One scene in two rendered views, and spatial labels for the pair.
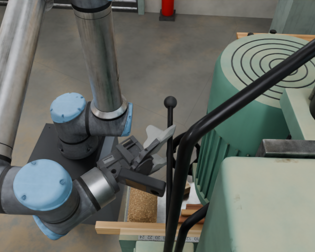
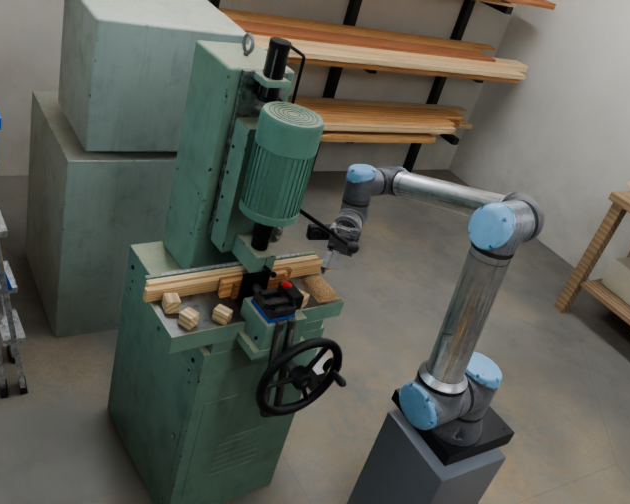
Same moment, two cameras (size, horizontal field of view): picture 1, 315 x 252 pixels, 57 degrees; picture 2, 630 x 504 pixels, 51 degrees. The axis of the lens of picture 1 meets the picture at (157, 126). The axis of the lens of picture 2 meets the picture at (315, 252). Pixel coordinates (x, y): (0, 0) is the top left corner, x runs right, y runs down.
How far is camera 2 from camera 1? 208 cm
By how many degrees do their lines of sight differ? 91
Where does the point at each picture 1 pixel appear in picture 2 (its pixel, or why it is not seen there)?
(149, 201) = (314, 283)
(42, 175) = (363, 169)
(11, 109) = (416, 183)
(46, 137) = (489, 415)
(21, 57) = (447, 189)
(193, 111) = not seen: outside the picture
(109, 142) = (428, 457)
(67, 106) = (476, 361)
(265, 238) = not seen: hidden behind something
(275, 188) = not seen: hidden behind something
